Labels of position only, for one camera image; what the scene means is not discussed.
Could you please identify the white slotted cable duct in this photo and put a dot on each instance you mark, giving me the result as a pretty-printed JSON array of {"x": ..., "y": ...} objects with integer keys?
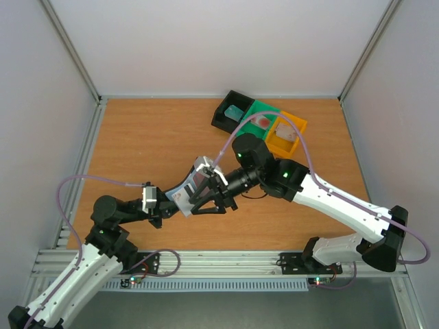
[{"x": 188, "y": 285}]

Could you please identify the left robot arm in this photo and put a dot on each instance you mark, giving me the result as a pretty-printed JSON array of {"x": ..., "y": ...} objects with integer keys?
[{"x": 105, "y": 253}]

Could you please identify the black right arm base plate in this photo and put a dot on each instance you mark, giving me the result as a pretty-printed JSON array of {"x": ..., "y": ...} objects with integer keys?
[{"x": 294, "y": 263}]

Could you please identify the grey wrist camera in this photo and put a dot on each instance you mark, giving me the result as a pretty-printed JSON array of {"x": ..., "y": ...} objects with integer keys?
[
  {"x": 149, "y": 198},
  {"x": 203, "y": 167}
]

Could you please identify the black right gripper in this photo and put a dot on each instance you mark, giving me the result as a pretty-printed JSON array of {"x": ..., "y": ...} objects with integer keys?
[{"x": 222, "y": 190}]

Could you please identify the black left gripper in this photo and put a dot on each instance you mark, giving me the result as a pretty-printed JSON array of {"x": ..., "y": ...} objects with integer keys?
[{"x": 163, "y": 208}]

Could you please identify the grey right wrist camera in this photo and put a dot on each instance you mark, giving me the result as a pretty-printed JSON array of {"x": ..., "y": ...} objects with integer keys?
[{"x": 203, "y": 167}]

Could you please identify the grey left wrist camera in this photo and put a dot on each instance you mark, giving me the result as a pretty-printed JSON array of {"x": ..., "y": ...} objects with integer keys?
[{"x": 149, "y": 198}]

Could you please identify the green plastic bin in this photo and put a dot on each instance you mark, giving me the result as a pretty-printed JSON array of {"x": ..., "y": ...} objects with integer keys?
[{"x": 257, "y": 108}]

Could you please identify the teal card stack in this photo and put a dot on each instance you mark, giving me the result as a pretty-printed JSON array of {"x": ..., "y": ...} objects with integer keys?
[{"x": 234, "y": 113}]

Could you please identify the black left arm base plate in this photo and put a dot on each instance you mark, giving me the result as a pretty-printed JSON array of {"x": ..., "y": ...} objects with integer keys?
[{"x": 142, "y": 262}]

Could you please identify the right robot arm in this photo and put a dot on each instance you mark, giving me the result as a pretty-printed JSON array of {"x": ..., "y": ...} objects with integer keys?
[{"x": 378, "y": 232}]

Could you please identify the yellow plastic bin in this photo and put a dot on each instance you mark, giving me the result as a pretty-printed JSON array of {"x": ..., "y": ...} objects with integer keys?
[{"x": 279, "y": 147}]

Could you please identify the aluminium front rail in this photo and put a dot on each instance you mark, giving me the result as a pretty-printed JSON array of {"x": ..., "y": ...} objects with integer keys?
[{"x": 215, "y": 264}]

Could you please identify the red patterned card stack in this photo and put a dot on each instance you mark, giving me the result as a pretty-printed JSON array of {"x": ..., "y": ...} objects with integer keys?
[{"x": 261, "y": 121}]

